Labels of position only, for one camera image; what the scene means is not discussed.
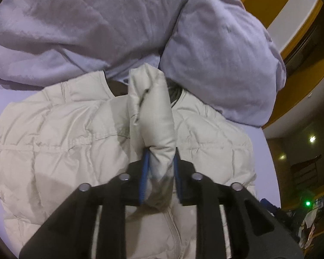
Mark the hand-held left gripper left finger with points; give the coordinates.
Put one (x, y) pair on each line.
(144, 178)

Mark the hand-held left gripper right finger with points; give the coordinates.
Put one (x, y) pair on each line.
(178, 179)

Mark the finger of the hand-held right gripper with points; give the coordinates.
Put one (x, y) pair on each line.
(266, 204)

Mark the white puffer jacket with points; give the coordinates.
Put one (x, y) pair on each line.
(70, 145)

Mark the pile of clutter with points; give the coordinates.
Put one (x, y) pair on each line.
(311, 221)

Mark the dark wooden chair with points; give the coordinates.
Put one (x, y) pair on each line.
(306, 174)

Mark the lavender pillow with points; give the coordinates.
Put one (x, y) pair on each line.
(78, 27)
(226, 59)

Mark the left lavender pillow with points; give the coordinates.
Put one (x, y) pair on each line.
(78, 27)

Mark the yellow wooden door frame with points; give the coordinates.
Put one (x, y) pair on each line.
(299, 91)

